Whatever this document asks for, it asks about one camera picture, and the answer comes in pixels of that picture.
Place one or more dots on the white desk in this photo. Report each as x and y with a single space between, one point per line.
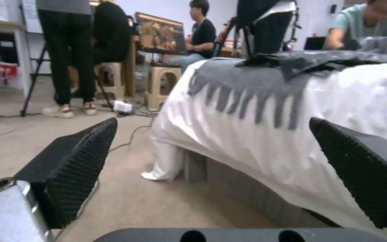
17 37

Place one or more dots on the computer monitor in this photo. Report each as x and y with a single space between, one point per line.
160 32

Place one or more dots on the black garbage bag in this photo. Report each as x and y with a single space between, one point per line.
307 63

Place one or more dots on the whiteboard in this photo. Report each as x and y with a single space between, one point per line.
32 17

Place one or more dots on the standing person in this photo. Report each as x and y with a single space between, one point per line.
66 50

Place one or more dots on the grey fringed blanket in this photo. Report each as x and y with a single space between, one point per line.
247 78

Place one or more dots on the white power adapter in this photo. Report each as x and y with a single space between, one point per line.
123 106

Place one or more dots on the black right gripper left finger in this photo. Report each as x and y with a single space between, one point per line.
69 166

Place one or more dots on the red and white boxes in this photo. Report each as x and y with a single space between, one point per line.
2 68

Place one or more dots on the grey crumpled cloth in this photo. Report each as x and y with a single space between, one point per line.
381 45

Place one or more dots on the seated person at monitor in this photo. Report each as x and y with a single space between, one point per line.
203 32

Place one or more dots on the black laptop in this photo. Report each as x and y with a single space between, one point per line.
314 43

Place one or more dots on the person leaning over bed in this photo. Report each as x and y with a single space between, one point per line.
354 22

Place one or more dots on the black tripod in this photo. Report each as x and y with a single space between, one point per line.
34 75

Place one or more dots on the white bed sheet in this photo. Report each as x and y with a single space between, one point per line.
348 98

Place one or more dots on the seated person facing away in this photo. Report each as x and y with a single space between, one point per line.
111 32

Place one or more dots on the beige plastic stool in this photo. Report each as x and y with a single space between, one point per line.
155 83
116 75

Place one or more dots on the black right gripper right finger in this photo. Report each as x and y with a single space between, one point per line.
365 171

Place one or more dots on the grey bed base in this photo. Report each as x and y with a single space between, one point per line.
240 181

